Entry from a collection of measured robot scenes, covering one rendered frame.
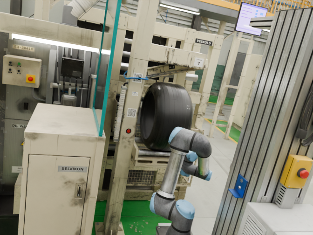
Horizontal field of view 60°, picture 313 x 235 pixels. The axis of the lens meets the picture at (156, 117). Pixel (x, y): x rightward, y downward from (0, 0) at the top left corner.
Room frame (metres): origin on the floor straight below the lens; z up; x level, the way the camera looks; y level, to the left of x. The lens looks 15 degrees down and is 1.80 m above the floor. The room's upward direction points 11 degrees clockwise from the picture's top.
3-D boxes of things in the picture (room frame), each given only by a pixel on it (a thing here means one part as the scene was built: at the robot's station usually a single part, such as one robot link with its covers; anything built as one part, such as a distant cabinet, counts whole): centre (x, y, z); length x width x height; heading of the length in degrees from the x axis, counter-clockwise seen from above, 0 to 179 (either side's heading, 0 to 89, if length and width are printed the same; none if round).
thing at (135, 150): (2.23, 0.16, 0.90); 0.40 x 0.03 x 0.10; 19
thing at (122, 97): (2.13, 0.30, 1.19); 0.05 x 0.04 x 0.48; 19
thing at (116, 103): (2.58, 0.33, 1.05); 0.20 x 0.15 x 0.30; 109
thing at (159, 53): (2.61, -0.03, 1.71); 0.61 x 0.25 x 0.15; 109
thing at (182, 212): (1.38, -0.26, 0.88); 0.13 x 0.12 x 0.14; 69
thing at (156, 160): (2.16, -0.05, 0.84); 0.36 x 0.09 x 0.06; 109
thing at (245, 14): (5.87, -1.49, 2.60); 0.60 x 0.05 x 0.55; 106
